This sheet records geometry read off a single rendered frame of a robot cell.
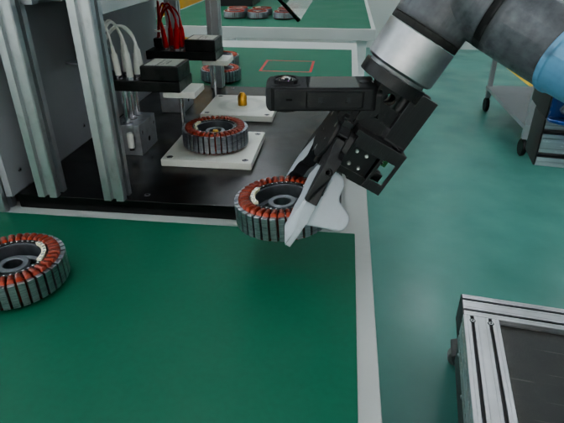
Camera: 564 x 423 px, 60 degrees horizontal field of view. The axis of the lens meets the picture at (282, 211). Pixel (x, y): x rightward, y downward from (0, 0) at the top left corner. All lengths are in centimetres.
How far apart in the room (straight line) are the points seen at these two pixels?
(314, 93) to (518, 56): 19
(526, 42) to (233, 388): 39
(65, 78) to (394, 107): 59
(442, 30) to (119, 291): 43
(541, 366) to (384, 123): 95
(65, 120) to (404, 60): 61
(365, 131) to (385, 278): 139
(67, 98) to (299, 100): 52
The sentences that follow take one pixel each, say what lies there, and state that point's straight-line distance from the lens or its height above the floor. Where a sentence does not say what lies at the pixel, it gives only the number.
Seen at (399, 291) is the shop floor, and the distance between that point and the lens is 183.
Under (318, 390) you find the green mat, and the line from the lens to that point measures 46.
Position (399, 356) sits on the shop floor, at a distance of 158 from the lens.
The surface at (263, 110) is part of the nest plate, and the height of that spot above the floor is 78.
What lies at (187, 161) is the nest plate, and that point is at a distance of 82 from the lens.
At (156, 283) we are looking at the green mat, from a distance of 59.
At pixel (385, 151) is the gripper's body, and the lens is 53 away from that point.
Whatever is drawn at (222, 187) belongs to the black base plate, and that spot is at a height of 77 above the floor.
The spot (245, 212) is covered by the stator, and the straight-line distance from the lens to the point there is 55.
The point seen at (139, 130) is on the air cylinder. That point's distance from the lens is 87.
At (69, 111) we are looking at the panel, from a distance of 94.
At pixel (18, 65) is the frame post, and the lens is 73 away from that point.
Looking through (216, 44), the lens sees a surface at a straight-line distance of 107.
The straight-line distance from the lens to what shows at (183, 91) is 83.
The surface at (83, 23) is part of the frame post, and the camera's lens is 68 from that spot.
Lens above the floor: 109
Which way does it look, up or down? 29 degrees down
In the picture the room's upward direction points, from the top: straight up
